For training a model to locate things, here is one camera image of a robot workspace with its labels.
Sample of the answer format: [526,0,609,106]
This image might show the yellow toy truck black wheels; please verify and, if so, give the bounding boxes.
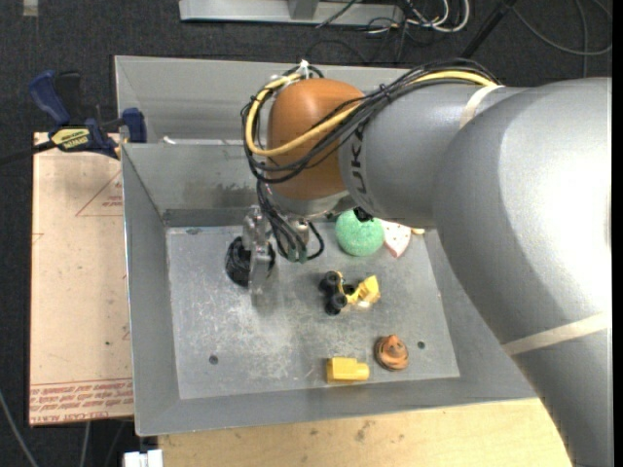
[317,269,383,317]

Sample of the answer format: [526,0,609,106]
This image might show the black coiled object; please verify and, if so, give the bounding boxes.
[224,234,277,289]

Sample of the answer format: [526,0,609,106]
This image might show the orange-brown ridged toy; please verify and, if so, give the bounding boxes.
[373,334,410,373]

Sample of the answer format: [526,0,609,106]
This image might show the grey metal bin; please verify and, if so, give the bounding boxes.
[114,54,539,438]

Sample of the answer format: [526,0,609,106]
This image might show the green foam ball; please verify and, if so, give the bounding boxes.
[334,209,386,258]

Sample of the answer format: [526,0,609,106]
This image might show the brown cardboard board red print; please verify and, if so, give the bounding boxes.
[28,131,135,427]

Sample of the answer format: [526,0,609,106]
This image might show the yellow plastic block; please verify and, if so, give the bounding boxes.
[325,356,371,384]

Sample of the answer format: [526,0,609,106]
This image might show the pink and white toy slice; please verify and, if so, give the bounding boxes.
[382,219,413,259]

